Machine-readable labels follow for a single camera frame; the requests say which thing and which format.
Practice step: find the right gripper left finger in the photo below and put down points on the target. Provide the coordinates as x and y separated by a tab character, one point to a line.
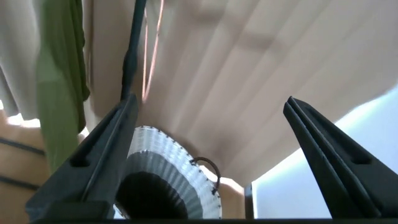
102	161

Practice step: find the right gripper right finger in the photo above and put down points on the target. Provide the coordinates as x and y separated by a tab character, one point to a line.
351	180

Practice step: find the green shirt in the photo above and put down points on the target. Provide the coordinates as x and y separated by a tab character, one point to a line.
59	77

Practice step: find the white laundry basket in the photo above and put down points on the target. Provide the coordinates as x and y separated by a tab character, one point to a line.
180	152

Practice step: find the black clothes rack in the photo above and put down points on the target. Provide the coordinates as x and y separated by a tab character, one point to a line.
132	46

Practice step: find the pink clothes hanger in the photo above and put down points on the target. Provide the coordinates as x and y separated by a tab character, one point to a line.
154	53

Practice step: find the beige curtain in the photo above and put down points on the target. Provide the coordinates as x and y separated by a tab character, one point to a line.
248	62

